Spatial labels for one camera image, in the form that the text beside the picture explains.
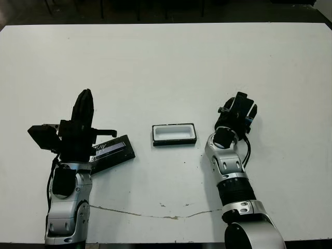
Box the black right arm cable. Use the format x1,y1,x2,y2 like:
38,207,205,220
241,129,253,168

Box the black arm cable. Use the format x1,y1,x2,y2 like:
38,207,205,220
45,153,60,216
241,129,253,168

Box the black box lid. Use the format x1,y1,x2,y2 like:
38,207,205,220
89,134,136,175

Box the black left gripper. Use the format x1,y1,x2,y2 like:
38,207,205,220
41,89,118,162

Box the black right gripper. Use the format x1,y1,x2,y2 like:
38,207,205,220
214,95,250,135

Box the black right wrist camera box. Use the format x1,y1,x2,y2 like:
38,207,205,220
235,91,258,124

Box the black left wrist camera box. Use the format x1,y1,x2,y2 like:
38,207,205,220
27,124,61,151

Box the black box base white insert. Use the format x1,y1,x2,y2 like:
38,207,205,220
151,122,197,147

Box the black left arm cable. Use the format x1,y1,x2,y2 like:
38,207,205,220
45,153,60,216

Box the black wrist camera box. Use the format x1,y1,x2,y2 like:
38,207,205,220
235,91,258,124
27,124,61,151

